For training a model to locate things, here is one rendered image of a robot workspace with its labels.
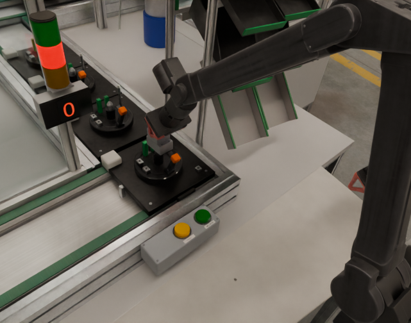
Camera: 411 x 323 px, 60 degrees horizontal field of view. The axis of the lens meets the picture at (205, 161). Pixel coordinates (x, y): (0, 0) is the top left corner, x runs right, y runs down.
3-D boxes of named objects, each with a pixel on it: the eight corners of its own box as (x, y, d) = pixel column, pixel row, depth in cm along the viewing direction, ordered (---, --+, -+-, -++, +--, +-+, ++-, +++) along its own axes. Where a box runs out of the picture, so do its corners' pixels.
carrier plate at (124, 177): (215, 176, 108) (215, 171, 106) (149, 216, 95) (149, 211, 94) (165, 134, 119) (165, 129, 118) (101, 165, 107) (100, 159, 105)
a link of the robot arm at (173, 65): (184, 97, 71) (217, 87, 76) (159, 46, 72) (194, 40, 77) (163, 120, 81) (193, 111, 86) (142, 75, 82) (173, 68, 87)
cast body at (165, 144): (173, 149, 99) (172, 128, 94) (160, 156, 97) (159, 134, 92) (155, 134, 103) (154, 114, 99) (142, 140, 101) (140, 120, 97)
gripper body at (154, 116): (143, 116, 87) (152, 103, 81) (176, 102, 93) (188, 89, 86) (156, 139, 87) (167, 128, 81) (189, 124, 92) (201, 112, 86)
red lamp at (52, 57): (70, 65, 78) (65, 43, 75) (47, 71, 75) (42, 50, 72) (59, 55, 80) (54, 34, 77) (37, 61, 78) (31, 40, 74)
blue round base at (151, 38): (181, 43, 184) (182, 14, 173) (156, 51, 176) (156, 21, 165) (162, 31, 192) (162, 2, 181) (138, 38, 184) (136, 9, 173)
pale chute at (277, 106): (289, 120, 124) (298, 118, 120) (260, 131, 119) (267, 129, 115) (265, 41, 122) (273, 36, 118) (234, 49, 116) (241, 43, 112)
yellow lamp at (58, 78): (74, 84, 81) (70, 65, 78) (52, 91, 79) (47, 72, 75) (63, 74, 84) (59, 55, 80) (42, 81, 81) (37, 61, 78)
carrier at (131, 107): (163, 131, 120) (163, 100, 111) (99, 162, 108) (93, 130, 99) (123, 97, 132) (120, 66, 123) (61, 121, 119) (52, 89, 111)
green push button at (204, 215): (212, 220, 96) (213, 215, 94) (201, 227, 94) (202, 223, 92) (202, 210, 98) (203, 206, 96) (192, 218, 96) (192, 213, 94)
